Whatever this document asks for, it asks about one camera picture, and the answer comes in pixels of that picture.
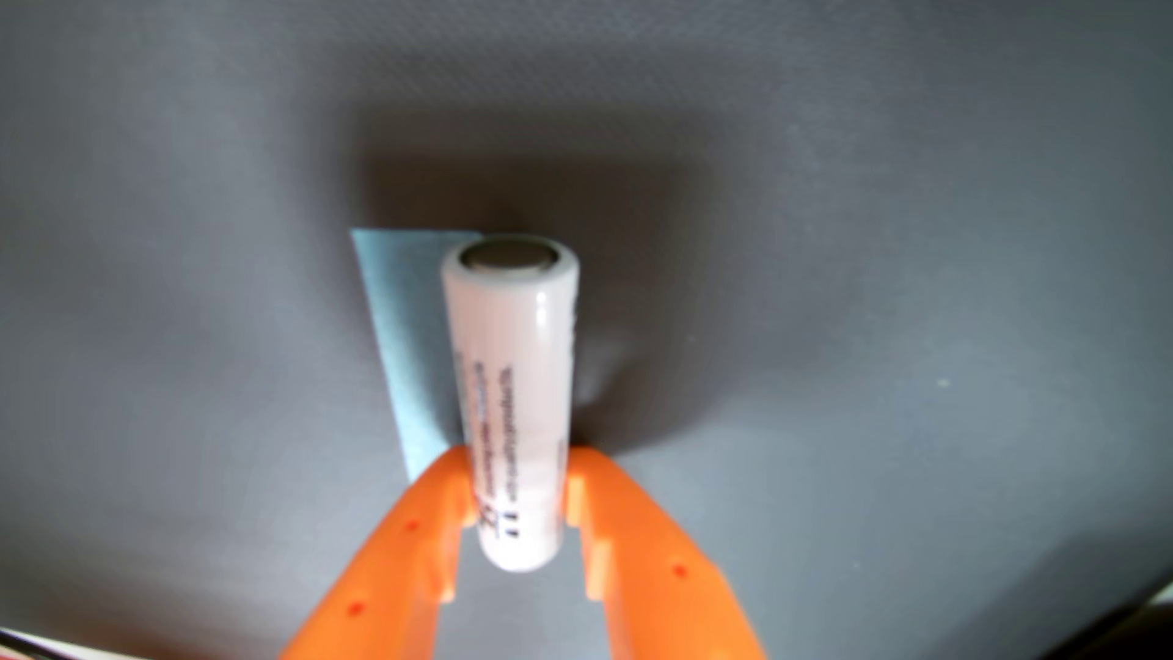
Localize white cylindrical battery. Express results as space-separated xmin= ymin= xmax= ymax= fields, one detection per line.
xmin=440 ymin=235 xmax=581 ymax=573

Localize light blue tape strip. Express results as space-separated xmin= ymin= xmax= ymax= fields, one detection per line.
xmin=351 ymin=229 xmax=484 ymax=484

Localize dark grey mat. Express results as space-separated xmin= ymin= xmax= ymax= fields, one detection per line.
xmin=0 ymin=0 xmax=1173 ymax=660

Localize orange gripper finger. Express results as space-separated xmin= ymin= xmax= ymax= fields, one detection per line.
xmin=566 ymin=446 xmax=766 ymax=660
xmin=279 ymin=446 xmax=478 ymax=660

